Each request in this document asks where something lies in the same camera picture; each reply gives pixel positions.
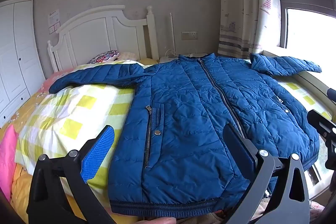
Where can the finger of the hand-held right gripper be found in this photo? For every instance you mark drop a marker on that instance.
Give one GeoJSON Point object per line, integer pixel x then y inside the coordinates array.
{"type": "Point", "coordinates": [321, 124]}

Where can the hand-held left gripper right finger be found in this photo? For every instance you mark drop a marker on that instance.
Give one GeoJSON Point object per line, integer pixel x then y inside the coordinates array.
{"type": "Point", "coordinates": [240, 149]}

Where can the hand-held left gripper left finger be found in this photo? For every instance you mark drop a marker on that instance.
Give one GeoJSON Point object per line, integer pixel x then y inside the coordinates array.
{"type": "Point", "coordinates": [98, 153]}

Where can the blue quilted jacket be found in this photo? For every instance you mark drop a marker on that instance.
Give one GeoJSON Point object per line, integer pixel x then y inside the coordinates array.
{"type": "Point", "coordinates": [189, 113]}

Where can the person's left hand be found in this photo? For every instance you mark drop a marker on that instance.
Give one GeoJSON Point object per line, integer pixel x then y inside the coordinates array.
{"type": "Point", "coordinates": [157, 220]}

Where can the yellow checkered quilt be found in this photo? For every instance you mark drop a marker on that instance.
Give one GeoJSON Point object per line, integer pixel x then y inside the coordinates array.
{"type": "Point", "coordinates": [68, 113]}

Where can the colourful floral bed sheet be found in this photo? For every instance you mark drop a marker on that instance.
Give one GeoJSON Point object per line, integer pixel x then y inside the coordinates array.
{"type": "Point", "coordinates": [25, 108]}

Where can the pink cloth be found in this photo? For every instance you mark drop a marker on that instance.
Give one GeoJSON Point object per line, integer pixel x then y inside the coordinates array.
{"type": "Point", "coordinates": [7, 153]}

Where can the patterned pillow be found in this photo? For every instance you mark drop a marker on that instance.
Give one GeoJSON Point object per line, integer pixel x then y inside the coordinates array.
{"type": "Point", "coordinates": [105, 56]}

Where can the window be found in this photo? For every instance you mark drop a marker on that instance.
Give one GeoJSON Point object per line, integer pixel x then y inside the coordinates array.
{"type": "Point", "coordinates": [307, 22]}

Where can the white bed headboard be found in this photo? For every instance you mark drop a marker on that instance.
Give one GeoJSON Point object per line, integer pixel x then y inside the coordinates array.
{"type": "Point", "coordinates": [89, 35]}

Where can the white wardrobe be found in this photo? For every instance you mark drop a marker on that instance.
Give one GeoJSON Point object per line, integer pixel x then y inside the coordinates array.
{"type": "Point", "coordinates": [15, 56]}

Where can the white pole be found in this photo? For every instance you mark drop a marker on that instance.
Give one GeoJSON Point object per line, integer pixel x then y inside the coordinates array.
{"type": "Point", "coordinates": [172, 35]}

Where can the printed curtain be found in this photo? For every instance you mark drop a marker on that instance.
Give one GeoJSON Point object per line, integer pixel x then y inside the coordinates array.
{"type": "Point", "coordinates": [241, 3]}

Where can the wall socket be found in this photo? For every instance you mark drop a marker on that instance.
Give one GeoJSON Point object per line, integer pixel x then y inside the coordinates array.
{"type": "Point", "coordinates": [189, 35]}

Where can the paper wall notice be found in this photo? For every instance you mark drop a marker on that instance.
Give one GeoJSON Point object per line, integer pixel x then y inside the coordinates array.
{"type": "Point", "coordinates": [53, 20]}

